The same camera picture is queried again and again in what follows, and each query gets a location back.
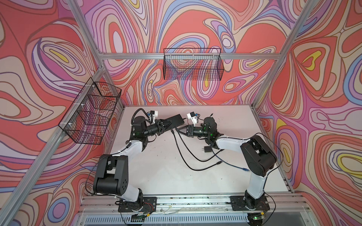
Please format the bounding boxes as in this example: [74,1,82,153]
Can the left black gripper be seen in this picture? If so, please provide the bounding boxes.
[142,121,173,138]

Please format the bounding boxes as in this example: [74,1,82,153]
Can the black network switch box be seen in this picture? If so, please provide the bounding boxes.
[164,114,185,130]

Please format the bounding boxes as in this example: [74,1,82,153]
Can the black power adapter with cord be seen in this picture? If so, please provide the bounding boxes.
[202,115,217,153]

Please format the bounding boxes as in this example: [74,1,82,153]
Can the black ethernet cable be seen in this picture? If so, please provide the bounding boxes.
[171,128,224,172]

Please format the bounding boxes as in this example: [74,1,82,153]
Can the blue ethernet cable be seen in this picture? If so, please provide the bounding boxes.
[210,151,251,172]

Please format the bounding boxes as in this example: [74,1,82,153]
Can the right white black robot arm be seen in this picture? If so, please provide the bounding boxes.
[178,117,277,210]

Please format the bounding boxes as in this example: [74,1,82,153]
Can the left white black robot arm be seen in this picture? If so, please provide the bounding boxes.
[92,108,173,212]

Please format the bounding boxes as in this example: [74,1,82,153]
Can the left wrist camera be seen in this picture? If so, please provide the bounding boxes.
[148,110,158,124]

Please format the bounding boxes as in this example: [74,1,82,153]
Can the rear black wire basket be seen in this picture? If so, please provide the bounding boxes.
[163,47,224,81]

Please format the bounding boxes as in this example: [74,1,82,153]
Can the black wire basket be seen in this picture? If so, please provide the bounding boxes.
[163,47,224,81]
[58,78,122,145]

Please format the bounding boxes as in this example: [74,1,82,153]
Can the left black wire basket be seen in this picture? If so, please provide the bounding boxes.
[58,78,122,145]

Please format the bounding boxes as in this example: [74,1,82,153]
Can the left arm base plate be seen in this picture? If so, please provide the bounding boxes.
[115,196,157,214]

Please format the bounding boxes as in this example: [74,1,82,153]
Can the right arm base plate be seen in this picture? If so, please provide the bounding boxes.
[229,195,270,212]

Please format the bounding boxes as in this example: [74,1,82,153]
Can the aluminium front rail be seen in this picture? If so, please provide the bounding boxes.
[75,193,318,226]

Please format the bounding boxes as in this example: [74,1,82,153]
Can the aluminium frame struts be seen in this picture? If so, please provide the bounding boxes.
[0,0,329,226]

